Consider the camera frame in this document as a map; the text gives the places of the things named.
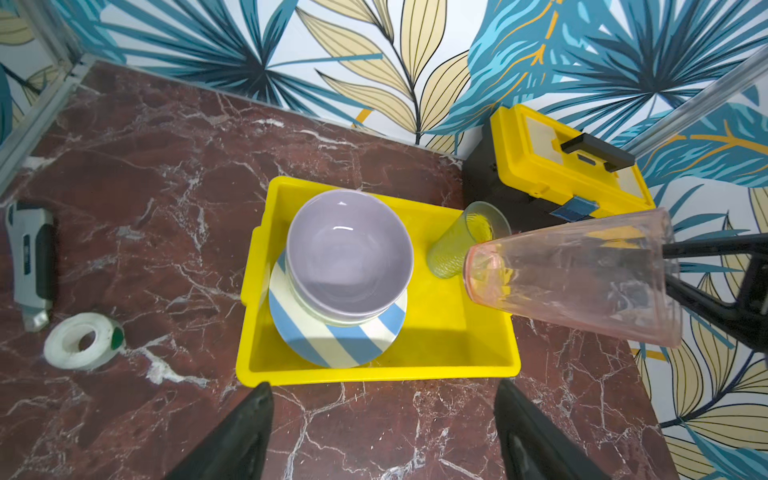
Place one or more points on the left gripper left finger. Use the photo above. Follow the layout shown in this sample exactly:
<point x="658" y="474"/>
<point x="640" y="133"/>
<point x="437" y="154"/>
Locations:
<point x="237" y="447"/>

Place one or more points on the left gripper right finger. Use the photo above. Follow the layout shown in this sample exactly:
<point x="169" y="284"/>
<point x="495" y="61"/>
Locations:
<point x="532" y="447"/>

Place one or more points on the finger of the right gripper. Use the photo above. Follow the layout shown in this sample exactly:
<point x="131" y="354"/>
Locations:
<point x="745" y="319"/>
<point x="748" y="244"/>

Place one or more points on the pink translucent cup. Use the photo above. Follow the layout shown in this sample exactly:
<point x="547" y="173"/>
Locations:
<point x="604" y="275"/>

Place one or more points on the yellow plastic bin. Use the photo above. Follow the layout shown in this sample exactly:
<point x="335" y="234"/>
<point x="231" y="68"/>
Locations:
<point x="445" y="334"/>

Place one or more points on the lilac bowl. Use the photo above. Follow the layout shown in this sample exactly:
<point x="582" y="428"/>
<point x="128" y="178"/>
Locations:
<point x="349" y="253"/>

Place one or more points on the grey translucent cup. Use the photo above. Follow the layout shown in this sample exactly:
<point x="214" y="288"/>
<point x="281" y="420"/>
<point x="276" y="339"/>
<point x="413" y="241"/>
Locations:
<point x="479" y="223"/>

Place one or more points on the white tape roll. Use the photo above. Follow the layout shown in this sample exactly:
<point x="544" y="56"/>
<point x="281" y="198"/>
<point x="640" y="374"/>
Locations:
<point x="84" y="342"/>

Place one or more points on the yellow black toolbox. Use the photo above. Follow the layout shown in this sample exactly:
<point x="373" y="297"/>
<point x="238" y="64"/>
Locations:
<point x="540" y="173"/>

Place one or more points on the grey folding knife tool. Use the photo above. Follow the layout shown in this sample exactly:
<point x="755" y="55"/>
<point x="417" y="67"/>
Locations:
<point x="31" y="232"/>

